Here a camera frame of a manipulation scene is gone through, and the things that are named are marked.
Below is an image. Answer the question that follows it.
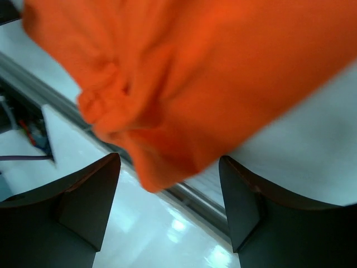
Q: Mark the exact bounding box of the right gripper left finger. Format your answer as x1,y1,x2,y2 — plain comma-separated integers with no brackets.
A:
1,153,121,267

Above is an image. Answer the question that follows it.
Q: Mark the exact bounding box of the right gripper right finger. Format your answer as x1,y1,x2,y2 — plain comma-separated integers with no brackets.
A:
219,156,356,267

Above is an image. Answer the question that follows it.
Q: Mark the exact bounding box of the orange t shirt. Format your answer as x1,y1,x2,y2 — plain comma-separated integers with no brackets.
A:
22,1,356,193

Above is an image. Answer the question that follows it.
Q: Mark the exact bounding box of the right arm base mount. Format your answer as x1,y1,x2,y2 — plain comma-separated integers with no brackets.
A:
1,79,55,162

